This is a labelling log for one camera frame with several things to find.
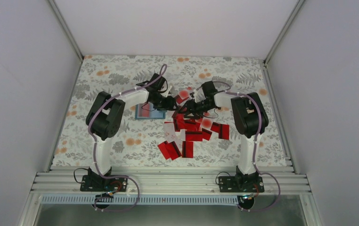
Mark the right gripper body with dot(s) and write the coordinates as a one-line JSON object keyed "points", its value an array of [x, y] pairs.
{"points": [[197, 110]]}

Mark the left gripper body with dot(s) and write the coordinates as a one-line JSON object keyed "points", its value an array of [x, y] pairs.
{"points": [[162, 105]]}

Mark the teal leather card holder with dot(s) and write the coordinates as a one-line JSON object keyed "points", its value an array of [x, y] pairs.
{"points": [[145, 115]]}

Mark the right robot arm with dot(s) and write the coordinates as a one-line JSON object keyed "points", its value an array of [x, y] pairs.
{"points": [[250, 119]]}

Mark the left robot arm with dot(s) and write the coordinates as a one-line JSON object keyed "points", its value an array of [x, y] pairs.
{"points": [[105, 116]]}

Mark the red card top pile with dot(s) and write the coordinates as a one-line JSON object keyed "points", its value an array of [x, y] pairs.
{"points": [[187, 124]]}

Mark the red card pile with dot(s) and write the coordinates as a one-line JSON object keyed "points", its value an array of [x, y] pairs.
{"points": [[193, 135], [187, 124]]}

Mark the white card red dot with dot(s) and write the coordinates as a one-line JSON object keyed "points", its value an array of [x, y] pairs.
{"points": [[206, 123]]}

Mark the white card top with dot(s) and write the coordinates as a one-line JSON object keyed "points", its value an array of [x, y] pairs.
{"points": [[185, 94]]}

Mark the red card centre pile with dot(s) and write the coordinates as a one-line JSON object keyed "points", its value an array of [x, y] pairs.
{"points": [[193, 135]]}

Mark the white april card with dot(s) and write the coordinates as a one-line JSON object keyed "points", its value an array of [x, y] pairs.
{"points": [[169, 132]]}

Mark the red card right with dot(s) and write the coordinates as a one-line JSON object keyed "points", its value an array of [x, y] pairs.
{"points": [[221, 129]]}

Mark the red card front middle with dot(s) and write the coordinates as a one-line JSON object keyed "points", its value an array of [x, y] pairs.
{"points": [[187, 149]]}

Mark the red card front left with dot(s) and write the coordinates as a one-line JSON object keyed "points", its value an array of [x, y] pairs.
{"points": [[169, 150]]}

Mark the floral table mat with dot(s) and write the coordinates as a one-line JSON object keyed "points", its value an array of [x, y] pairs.
{"points": [[136, 143]]}

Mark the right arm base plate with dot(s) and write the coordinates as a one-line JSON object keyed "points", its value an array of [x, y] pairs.
{"points": [[229, 184]]}

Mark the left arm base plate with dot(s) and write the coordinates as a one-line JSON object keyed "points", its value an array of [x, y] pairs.
{"points": [[98, 184]]}

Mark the perforated cable tray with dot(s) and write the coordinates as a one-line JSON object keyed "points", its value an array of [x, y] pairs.
{"points": [[122, 199]]}

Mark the aluminium rail frame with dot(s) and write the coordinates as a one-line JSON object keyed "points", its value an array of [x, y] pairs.
{"points": [[173, 180]]}

